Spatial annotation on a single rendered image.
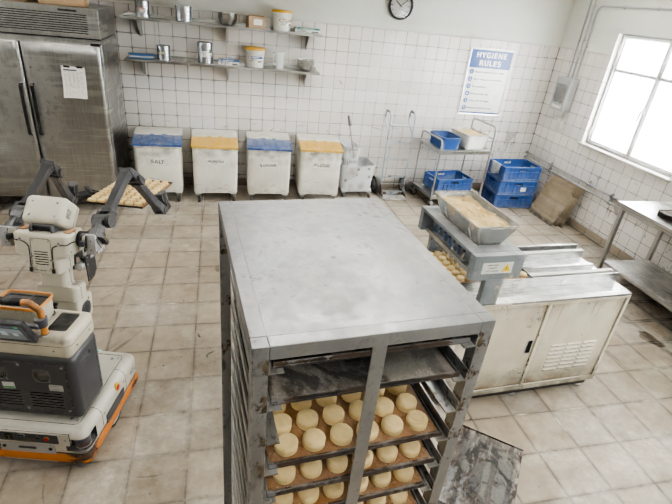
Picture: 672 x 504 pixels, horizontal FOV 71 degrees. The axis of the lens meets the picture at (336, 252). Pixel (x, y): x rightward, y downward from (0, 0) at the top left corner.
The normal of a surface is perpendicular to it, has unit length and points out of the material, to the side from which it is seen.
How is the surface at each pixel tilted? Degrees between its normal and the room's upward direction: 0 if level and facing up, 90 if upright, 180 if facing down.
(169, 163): 90
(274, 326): 0
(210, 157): 91
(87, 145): 90
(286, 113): 90
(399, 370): 0
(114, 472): 0
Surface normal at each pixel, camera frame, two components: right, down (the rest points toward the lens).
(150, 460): 0.10, -0.88
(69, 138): 0.21, 0.46
